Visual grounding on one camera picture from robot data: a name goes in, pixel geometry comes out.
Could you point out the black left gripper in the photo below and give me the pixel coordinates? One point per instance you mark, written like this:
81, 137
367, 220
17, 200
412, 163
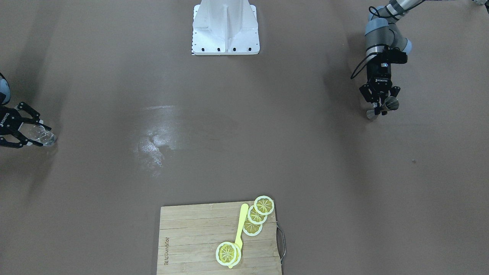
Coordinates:
381, 78

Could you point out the lemon slice row inner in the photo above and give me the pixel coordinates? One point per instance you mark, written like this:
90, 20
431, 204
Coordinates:
251, 229

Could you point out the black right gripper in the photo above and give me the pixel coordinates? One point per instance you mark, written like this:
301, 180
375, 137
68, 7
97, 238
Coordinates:
4, 121

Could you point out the lemon slice top of pair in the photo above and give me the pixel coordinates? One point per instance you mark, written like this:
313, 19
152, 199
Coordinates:
225, 253

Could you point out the lemon slice row end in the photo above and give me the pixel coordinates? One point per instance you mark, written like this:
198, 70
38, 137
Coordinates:
264, 205

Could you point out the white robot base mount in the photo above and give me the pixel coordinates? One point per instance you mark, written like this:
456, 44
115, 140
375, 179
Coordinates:
225, 27

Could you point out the lemon slice under pair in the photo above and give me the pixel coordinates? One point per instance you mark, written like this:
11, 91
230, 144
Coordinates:
238, 256

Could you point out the steel jigger measuring cup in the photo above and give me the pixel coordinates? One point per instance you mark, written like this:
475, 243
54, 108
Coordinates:
390, 104

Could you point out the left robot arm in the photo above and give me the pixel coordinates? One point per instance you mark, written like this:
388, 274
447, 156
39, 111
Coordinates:
385, 45

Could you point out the lemon slice row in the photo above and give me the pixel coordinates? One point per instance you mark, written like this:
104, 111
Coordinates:
255, 217
251, 229

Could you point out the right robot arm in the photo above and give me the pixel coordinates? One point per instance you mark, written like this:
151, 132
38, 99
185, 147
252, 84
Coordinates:
21, 126

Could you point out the clear glass shaker cup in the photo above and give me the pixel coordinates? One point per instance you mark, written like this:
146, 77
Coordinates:
42, 135

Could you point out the lemon slice row middle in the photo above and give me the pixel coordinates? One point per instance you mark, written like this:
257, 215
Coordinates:
255, 217

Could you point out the wooden cutting board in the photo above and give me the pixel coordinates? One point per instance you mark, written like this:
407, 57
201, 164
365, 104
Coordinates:
190, 234

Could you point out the yellow plastic knife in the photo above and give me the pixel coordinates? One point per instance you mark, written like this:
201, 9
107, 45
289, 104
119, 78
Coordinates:
242, 218

